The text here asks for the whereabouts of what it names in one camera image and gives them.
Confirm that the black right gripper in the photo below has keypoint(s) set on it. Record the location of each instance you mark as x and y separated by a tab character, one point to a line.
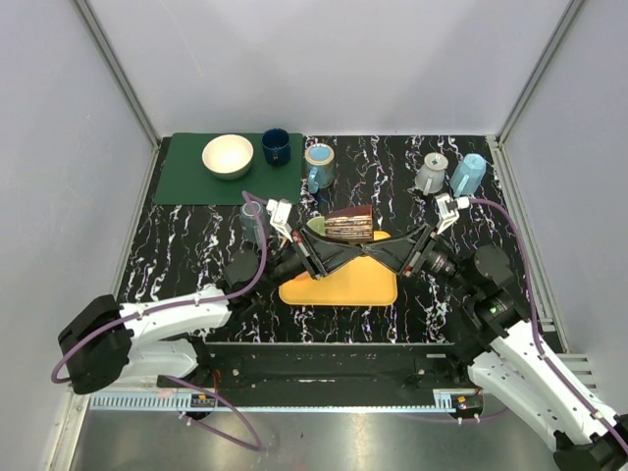
396	255

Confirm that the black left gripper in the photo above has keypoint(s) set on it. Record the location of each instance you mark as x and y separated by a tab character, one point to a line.
308	253

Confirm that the light green ceramic mug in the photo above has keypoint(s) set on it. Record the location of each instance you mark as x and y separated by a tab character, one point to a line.
317	224

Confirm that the black dark red mug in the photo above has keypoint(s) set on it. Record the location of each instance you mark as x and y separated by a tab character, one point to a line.
351	224

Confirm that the pale grey-blue mug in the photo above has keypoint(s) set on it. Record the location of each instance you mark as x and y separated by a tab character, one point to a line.
430	178

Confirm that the grey faceted mug white inside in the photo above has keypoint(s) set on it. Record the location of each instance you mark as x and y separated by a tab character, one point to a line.
250	213

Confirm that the light blue faceted mug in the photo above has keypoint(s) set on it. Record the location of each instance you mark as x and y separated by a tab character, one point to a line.
468	175

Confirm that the blue mug orange inside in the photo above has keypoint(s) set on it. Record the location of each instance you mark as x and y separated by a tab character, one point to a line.
320	163

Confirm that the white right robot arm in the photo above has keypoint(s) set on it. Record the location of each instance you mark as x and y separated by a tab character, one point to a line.
500	346

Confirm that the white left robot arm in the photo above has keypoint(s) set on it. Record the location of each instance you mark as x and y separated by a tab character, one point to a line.
109	341

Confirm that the dark blue mug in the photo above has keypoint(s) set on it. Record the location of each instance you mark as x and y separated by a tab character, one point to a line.
276	147

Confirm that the yellow plastic tray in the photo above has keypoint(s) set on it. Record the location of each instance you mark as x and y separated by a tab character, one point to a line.
363	282

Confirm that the cream ceramic bowl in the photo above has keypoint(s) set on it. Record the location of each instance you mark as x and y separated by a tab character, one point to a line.
228	157

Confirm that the green table mat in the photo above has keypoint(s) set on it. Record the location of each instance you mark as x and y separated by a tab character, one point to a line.
185	180

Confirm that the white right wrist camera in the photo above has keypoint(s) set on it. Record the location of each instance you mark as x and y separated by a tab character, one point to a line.
448	210

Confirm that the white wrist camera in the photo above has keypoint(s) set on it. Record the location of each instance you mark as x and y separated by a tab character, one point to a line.
279	214
448	210

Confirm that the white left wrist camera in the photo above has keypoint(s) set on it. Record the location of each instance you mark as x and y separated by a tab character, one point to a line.
279	214

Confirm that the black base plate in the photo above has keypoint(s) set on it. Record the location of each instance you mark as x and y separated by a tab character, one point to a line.
369	372

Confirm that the slotted cable duct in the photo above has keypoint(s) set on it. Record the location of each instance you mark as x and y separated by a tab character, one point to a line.
197	402

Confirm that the right aluminium frame post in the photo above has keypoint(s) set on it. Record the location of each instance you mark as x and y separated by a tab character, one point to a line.
565	23

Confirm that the aluminium frame post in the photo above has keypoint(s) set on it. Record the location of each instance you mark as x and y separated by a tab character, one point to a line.
99	36
565	23

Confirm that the left aluminium frame post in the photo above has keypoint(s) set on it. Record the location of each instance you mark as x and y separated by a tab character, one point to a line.
99	36

